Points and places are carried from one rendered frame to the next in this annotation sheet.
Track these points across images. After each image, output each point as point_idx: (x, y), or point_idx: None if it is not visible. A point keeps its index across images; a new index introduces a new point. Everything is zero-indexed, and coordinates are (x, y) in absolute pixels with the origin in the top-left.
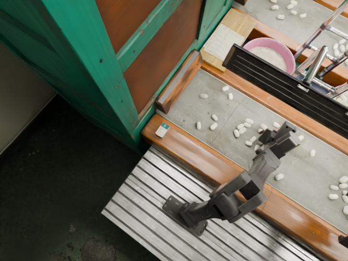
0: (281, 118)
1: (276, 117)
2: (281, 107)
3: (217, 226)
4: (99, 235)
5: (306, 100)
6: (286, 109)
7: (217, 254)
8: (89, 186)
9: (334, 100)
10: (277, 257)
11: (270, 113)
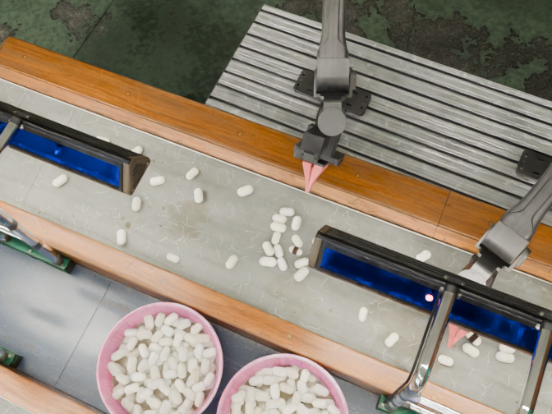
0: (433, 380)
1: (443, 379)
2: (444, 400)
3: (498, 171)
4: None
5: (526, 305)
6: (433, 397)
7: (487, 132)
8: None
9: (490, 301)
10: (388, 146)
11: (460, 388)
